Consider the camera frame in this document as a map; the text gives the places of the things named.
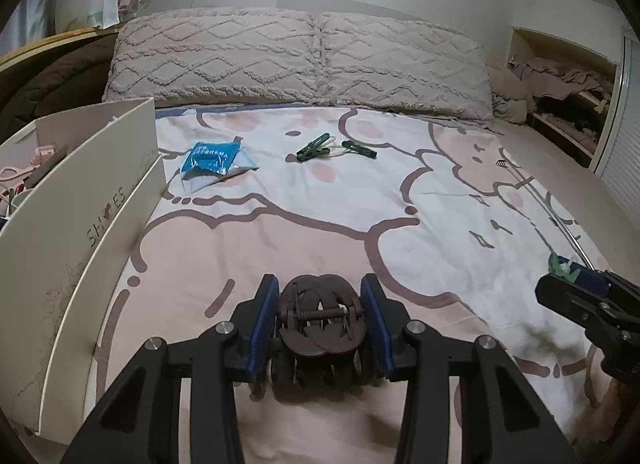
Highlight beige bed sheet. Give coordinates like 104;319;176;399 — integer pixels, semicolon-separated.
495;119;640;285

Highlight thin metal rod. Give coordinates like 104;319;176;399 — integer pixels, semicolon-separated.
496;160;598;269

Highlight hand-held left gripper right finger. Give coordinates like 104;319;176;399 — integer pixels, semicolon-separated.
360;273;576;464

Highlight white louvre door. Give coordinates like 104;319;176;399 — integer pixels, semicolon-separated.
595;24;640;215

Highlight beige plush blanket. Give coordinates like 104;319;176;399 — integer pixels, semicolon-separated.
487;64;536;125

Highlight folded brown blanket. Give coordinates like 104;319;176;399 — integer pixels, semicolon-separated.
0;34;121;129

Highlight wooden shelf unit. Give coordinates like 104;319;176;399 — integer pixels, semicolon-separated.
0;26;123;74

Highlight blue foil packet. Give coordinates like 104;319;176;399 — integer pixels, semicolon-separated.
179;140;260;193

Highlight pink clothes pile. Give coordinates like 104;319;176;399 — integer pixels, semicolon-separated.
507;56;616;94

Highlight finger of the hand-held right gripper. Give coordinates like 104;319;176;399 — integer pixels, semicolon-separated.
575;268;640;302
536;274;617;327

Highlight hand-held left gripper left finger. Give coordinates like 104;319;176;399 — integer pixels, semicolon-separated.
60;273;281;464

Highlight white shoe box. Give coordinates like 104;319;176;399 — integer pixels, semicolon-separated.
0;96;168;437

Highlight white wardrobe niche shelf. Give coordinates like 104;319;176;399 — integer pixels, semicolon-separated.
510;26;626;169

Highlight beige knitted pillow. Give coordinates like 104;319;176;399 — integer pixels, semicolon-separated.
315;12;496;122
102;8;321;105

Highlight pink plastic clips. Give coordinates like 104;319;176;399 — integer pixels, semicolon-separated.
0;144;56;182

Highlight person's right hand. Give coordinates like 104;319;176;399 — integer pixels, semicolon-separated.
597;380;628;425

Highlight dark brown hair claw clip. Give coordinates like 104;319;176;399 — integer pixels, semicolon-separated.
270;274;371;402

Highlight cartoon printed blanket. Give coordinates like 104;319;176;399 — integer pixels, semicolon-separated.
85;104;616;464

